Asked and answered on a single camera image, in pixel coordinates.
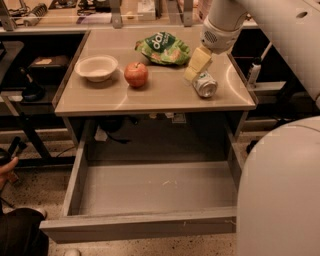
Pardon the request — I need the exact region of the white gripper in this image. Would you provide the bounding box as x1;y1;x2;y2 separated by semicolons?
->
184;18;241;83

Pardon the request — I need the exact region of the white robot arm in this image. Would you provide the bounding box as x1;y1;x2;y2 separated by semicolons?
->
184;0;320;256

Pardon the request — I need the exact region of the open grey top drawer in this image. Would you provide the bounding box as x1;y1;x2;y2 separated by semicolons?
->
41;120;243;243

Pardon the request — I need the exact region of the person's hand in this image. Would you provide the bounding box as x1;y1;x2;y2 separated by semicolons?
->
0;157;19;190

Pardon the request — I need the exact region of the green chip bag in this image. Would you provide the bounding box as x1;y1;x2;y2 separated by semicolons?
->
135;32;190;65

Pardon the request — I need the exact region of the white handheld tool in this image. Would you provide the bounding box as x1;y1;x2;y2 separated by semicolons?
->
247;43;272;87

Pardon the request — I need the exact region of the red apple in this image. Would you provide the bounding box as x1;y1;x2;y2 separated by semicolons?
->
124;62;148;88

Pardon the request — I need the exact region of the white paper bowl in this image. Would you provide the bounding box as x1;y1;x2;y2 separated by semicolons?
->
74;55;118;82

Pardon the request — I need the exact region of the black box on shelf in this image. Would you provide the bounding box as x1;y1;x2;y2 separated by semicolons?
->
28;55;70;85

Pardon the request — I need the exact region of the person's dark trouser leg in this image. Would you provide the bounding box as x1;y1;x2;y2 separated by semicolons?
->
0;208;49;256

